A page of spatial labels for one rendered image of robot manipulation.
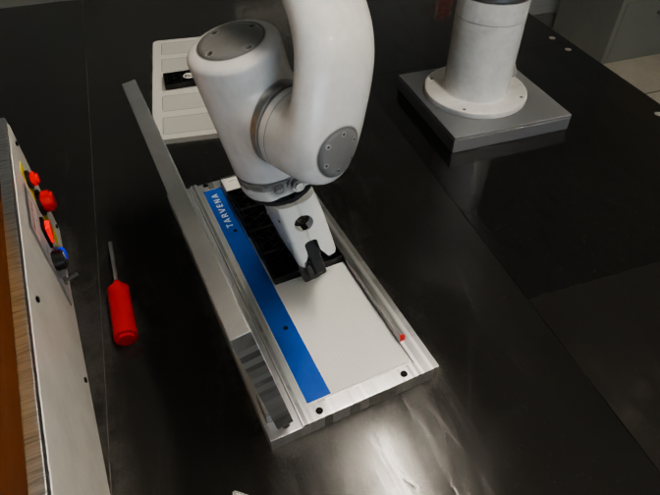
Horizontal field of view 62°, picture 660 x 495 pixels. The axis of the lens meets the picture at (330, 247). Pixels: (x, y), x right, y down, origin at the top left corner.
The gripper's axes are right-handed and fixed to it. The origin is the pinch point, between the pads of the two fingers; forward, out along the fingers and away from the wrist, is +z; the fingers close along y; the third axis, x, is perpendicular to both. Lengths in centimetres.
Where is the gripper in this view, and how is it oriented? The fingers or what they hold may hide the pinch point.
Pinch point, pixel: (310, 264)
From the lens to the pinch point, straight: 70.7
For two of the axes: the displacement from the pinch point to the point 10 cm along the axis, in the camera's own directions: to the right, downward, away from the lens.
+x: -8.8, 4.5, -1.5
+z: 1.9, 6.3, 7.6
